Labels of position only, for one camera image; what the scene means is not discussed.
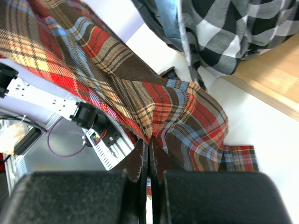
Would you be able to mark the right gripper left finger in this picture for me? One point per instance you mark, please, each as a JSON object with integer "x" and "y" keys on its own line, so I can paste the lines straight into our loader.
{"x": 117, "y": 196}

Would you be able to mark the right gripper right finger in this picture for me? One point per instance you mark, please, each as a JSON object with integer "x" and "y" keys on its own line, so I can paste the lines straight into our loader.
{"x": 184, "y": 197}

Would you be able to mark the red plaid shirt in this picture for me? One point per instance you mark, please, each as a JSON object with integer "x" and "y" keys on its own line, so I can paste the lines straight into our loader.
{"x": 66, "y": 43}

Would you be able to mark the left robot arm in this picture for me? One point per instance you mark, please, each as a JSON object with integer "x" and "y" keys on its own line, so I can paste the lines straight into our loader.
{"x": 83, "y": 114}

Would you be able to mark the black white checked shirt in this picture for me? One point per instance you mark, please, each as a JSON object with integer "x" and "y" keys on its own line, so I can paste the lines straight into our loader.
{"x": 218, "y": 34}

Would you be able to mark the light blue shirt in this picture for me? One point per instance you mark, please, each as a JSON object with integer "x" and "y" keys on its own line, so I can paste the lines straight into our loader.
{"x": 161, "y": 18}

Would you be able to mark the wooden clothes rack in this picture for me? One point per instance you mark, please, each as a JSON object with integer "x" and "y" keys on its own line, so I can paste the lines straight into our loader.
{"x": 273, "y": 77}

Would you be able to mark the white slotted cable duct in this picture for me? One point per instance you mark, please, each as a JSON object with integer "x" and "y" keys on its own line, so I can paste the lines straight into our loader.
{"x": 108, "y": 154}

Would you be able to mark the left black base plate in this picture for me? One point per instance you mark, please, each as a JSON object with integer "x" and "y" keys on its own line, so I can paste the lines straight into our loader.
{"x": 110, "y": 135}

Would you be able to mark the aluminium rail frame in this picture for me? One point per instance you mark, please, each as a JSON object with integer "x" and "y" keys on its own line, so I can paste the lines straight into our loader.
{"x": 62, "y": 146}

